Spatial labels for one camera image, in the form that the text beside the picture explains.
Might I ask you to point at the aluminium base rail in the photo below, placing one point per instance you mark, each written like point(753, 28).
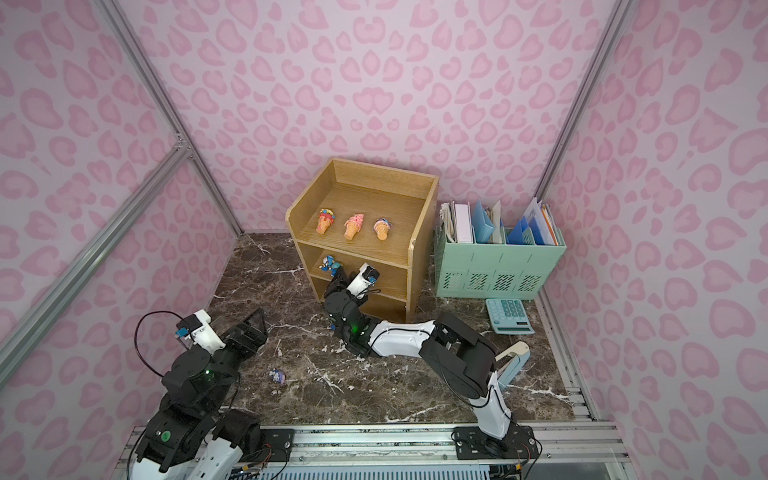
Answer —
point(538, 450)

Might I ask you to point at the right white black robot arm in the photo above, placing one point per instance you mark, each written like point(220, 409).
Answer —
point(459, 355)

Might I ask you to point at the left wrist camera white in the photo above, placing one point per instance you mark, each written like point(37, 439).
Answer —
point(197, 327)

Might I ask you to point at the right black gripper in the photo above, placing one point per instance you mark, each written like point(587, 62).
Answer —
point(339, 288)

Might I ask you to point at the papers and folders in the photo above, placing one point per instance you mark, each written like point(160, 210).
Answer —
point(466, 223)

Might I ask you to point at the white blue stapler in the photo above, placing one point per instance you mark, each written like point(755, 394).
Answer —
point(510, 363)

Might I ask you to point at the small purple figure toy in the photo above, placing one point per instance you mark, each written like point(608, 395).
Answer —
point(278, 376)

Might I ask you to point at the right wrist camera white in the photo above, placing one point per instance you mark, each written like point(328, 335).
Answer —
point(364, 281)

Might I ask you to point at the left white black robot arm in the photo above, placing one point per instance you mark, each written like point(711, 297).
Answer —
point(196, 432)

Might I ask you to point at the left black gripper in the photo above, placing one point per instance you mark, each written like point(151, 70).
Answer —
point(241, 339)

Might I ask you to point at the small blue figure toy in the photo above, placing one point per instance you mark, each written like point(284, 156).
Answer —
point(326, 263)

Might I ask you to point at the mint green calculator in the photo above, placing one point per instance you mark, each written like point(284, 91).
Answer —
point(508, 317)

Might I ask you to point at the mint green file organizer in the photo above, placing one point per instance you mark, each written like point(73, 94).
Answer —
point(484, 271)

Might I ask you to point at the pink ice cream cone toy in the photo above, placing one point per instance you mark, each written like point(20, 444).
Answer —
point(353, 226)

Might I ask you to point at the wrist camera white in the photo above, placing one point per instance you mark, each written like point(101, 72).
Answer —
point(197, 327)
point(364, 281)

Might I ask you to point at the sprinkled ice cream cone toy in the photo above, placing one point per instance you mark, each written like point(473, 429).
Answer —
point(326, 219)

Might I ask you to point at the wooden three-tier shelf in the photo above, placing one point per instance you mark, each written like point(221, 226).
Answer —
point(408, 200)

